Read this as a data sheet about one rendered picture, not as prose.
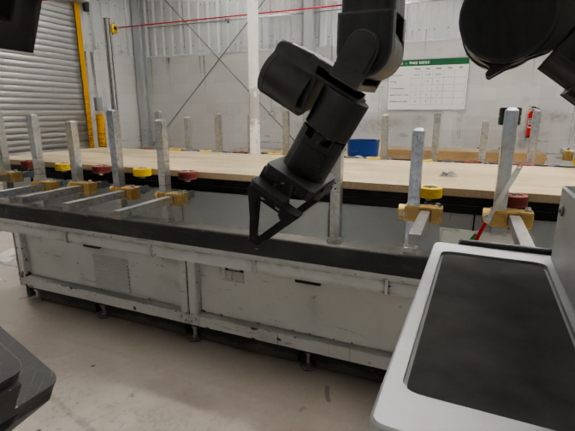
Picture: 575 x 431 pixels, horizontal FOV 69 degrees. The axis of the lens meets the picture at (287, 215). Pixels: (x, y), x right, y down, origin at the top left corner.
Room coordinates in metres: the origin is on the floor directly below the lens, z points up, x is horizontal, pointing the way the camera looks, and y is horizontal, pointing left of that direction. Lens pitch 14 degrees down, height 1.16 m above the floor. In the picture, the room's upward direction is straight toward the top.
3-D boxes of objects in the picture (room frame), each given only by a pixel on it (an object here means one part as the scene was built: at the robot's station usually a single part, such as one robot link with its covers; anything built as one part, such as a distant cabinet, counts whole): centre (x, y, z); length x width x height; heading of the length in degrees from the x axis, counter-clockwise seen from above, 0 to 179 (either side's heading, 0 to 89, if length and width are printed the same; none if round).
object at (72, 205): (1.71, 0.74, 0.81); 0.43 x 0.03 x 0.04; 157
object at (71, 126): (1.91, 0.97, 0.88); 0.04 x 0.04 x 0.48; 67
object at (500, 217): (1.22, -0.66, 0.85); 0.14 x 0.06 x 0.05; 67
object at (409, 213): (1.31, -0.43, 0.84); 0.14 x 0.06 x 0.05; 67
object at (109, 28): (3.25, 1.28, 1.25); 0.15 x 0.08 x 1.10; 67
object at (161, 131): (1.71, 0.51, 0.89); 0.04 x 0.04 x 0.48; 67
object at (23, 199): (1.81, 0.97, 0.81); 0.43 x 0.03 x 0.04; 157
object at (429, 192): (1.40, -0.49, 0.85); 0.08 x 0.08 x 0.11
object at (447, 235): (1.21, -0.60, 0.75); 0.26 x 0.01 x 0.10; 67
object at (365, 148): (7.06, -1.28, 0.36); 0.59 x 0.57 x 0.73; 157
